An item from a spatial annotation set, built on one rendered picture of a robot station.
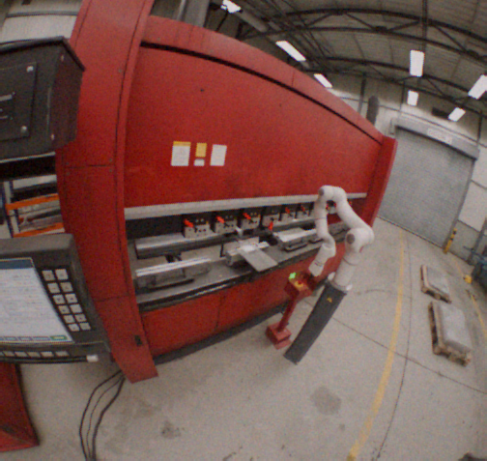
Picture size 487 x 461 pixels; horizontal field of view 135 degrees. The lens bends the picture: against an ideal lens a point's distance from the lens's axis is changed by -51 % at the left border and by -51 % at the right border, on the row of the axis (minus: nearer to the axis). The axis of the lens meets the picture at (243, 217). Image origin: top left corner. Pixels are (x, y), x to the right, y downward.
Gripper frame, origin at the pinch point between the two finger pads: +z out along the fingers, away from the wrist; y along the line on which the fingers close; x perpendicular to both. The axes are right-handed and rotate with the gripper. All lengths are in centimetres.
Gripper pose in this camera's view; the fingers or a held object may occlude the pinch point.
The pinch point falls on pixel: (311, 276)
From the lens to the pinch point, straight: 173.3
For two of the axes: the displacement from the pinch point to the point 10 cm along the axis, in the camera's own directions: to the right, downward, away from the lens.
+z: -2.1, 8.6, 4.6
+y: 4.4, 5.0, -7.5
